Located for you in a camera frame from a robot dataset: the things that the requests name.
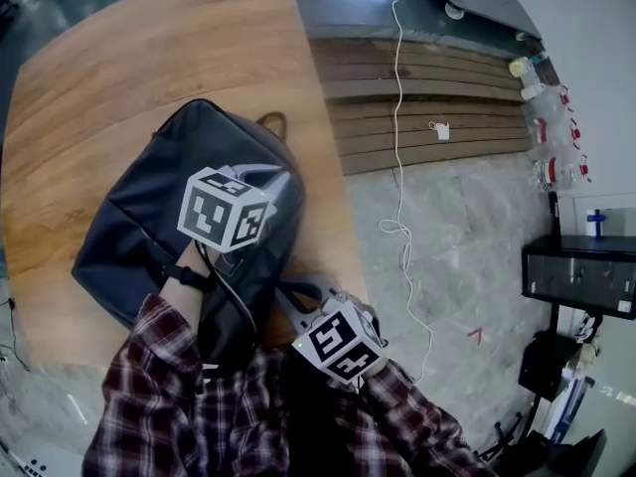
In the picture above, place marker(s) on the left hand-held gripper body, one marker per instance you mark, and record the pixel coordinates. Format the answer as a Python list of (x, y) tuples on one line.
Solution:
[(208, 211)]

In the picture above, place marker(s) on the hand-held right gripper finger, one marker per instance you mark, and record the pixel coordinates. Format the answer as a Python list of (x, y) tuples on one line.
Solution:
[(298, 318), (318, 288)]

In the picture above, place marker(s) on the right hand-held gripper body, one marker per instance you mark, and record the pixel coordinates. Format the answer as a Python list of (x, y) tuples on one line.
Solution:
[(333, 338)]

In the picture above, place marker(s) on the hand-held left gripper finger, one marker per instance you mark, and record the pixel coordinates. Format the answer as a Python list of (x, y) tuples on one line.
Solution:
[(280, 192), (253, 169)]

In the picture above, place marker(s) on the dark grey backpack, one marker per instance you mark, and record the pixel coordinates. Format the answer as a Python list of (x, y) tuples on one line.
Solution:
[(149, 206)]

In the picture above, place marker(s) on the person's right forearm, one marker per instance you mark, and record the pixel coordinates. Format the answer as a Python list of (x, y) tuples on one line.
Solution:
[(422, 425)]

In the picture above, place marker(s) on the person's left forearm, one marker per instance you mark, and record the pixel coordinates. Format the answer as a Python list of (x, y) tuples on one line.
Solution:
[(149, 365)]

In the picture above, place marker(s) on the black wrist watch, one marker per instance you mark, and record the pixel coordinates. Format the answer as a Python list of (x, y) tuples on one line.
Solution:
[(186, 276)]

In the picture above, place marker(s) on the person's torso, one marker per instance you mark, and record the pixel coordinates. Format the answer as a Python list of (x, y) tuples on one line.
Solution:
[(298, 415)]

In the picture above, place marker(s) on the wooden table white legs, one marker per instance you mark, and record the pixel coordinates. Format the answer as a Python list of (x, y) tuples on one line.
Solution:
[(124, 67)]

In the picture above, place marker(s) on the white paper tag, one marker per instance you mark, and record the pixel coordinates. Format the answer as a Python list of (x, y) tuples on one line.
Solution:
[(442, 131)]

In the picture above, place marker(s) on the brown wooden steps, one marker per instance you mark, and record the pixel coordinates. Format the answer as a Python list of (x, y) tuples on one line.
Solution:
[(437, 77)]

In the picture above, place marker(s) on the black floor box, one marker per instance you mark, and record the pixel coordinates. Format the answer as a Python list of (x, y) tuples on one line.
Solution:
[(544, 363)]

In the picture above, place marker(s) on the white blue board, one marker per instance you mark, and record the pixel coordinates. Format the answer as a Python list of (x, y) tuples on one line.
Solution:
[(569, 405)]

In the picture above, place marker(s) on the black metal stand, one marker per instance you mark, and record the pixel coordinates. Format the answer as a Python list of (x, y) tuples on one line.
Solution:
[(554, 216)]

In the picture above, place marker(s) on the black box on stand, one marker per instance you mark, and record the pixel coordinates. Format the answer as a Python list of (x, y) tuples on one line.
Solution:
[(576, 273)]

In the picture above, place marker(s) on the black white patterned item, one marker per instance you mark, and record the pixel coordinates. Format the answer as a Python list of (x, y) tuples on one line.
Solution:
[(588, 326)]

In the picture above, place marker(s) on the black case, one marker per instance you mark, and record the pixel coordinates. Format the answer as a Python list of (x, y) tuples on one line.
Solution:
[(571, 457)]

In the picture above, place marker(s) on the pale yellow bottle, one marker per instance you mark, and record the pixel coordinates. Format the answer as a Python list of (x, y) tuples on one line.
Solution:
[(519, 66)]

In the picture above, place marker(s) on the small white bottle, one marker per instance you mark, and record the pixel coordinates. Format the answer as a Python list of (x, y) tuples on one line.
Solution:
[(532, 91)]

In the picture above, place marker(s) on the blue white box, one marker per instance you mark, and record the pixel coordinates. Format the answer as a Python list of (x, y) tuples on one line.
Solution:
[(596, 221)]

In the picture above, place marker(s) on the small blue bottle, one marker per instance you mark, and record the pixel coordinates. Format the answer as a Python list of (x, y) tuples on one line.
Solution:
[(540, 57)]

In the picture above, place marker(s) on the white power strip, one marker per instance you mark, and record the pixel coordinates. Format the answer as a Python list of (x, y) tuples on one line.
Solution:
[(27, 465)]

